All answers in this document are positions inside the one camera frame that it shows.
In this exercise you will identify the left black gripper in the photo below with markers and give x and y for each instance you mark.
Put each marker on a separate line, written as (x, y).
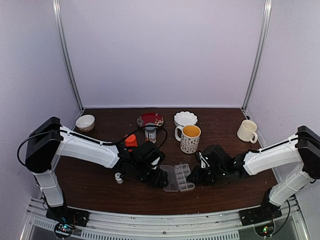
(158, 181)

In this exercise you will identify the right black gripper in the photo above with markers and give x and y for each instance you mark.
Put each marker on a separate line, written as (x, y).
(197, 177)

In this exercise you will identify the clear plastic pill organizer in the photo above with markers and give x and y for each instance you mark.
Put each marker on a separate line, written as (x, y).
(177, 178)

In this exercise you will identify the orange pill bottle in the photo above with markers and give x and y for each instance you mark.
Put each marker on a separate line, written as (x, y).
(131, 142)

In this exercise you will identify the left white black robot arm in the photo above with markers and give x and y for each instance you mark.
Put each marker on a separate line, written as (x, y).
(53, 139)

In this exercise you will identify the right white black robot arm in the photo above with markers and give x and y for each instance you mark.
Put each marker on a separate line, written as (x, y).
(302, 148)

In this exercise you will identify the patterned mug yellow inside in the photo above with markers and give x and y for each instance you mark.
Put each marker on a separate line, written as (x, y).
(189, 138)

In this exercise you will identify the small white bottle left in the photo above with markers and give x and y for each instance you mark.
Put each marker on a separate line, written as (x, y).
(118, 178)

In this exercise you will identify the grey lid pill bottle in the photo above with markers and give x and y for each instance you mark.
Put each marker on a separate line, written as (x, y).
(150, 133)

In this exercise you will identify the white scalloped bowl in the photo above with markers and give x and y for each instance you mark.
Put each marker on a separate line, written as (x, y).
(185, 118)

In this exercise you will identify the red patterned plate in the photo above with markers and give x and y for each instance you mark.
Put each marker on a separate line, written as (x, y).
(150, 118)

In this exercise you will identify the cream ribbed mug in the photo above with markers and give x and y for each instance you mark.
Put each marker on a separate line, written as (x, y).
(247, 131)

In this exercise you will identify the small white bowl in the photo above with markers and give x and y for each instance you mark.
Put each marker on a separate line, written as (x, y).
(85, 123)

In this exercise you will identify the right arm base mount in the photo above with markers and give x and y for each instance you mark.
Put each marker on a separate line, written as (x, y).
(256, 215)

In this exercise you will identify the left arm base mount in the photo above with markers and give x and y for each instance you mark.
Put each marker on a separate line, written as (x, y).
(68, 216)

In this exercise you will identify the front aluminium rail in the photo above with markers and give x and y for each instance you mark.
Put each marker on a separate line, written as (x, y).
(223, 225)

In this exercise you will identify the right aluminium frame post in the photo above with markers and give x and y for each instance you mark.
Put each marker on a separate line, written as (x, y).
(264, 29)

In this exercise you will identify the aluminium frame post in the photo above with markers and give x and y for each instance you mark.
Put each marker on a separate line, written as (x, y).
(264, 29)
(56, 4)

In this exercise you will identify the left aluminium frame post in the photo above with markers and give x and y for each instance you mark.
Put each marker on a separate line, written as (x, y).
(56, 4)

